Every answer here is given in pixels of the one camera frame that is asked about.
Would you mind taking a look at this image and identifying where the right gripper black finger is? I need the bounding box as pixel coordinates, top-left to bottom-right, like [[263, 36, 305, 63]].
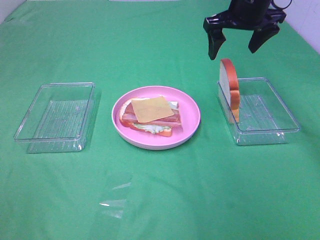
[[207, 28, 226, 60], [248, 23, 280, 53]]

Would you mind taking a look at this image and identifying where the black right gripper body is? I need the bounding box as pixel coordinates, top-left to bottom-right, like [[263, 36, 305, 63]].
[[203, 0, 286, 32]]

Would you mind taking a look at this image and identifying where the toast bread slice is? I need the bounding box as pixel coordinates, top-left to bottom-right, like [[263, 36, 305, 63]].
[[219, 58, 241, 123]]

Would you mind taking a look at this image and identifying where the white bread slice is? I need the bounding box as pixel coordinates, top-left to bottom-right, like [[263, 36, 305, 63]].
[[118, 96, 182, 137]]

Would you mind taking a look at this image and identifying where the yellow cheese slice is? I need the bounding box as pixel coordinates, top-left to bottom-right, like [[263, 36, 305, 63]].
[[131, 96, 174, 123]]

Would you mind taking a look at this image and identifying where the green lettuce leaf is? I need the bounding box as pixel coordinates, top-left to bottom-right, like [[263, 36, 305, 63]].
[[132, 99, 179, 135]]

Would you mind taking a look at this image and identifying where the red bacon strip tray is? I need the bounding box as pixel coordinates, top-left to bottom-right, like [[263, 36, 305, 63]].
[[119, 102, 181, 125]]

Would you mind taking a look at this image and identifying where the pink bacon strip tray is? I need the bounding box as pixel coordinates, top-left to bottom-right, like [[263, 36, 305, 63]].
[[119, 113, 182, 127]]

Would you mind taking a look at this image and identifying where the pink round plate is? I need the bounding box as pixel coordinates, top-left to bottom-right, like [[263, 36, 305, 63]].
[[111, 85, 201, 150]]

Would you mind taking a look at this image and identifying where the clear right plastic tray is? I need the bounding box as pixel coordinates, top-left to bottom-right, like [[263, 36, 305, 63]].
[[217, 77, 300, 146]]

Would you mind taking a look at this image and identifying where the clear plastic tray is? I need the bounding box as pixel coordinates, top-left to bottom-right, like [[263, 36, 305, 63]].
[[13, 82, 96, 154], [217, 77, 300, 146]]

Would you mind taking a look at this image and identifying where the green tablecloth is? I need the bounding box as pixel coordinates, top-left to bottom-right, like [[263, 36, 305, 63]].
[[0, 0, 320, 240]]

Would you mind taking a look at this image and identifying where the clear left plastic tray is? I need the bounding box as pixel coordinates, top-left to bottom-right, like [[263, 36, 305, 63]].
[[13, 82, 96, 154]]

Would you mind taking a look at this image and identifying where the clear tape patch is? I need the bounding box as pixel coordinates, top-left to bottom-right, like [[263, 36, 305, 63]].
[[98, 172, 133, 220]]

